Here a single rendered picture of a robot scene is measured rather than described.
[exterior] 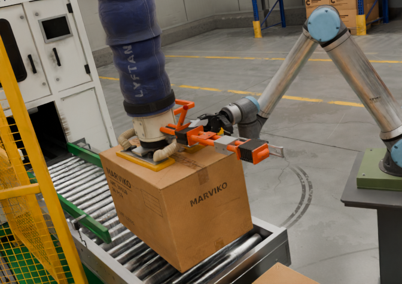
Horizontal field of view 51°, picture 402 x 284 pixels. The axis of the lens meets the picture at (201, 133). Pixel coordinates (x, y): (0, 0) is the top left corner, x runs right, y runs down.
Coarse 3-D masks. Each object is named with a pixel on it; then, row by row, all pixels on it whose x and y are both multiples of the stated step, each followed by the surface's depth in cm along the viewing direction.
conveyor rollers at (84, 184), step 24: (48, 168) 350; (72, 168) 343; (96, 168) 328; (72, 192) 298; (96, 192) 290; (96, 216) 262; (96, 240) 235; (120, 240) 233; (240, 240) 214; (168, 264) 202; (216, 264) 196
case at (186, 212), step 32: (128, 160) 191; (192, 160) 178; (224, 160) 175; (128, 192) 191; (160, 192) 160; (192, 192) 168; (224, 192) 179; (128, 224) 209; (160, 224) 173; (192, 224) 172; (224, 224) 182; (192, 256) 175
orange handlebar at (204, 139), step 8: (184, 104) 211; (192, 104) 206; (176, 112) 200; (160, 128) 182; (192, 136) 165; (200, 136) 162; (208, 136) 160; (216, 136) 161; (200, 144) 162; (208, 144) 158; (264, 152) 140
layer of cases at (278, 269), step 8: (280, 264) 188; (272, 272) 185; (280, 272) 184; (288, 272) 183; (296, 272) 182; (256, 280) 182; (264, 280) 181; (272, 280) 180; (280, 280) 179; (288, 280) 178; (296, 280) 177; (304, 280) 176; (312, 280) 175
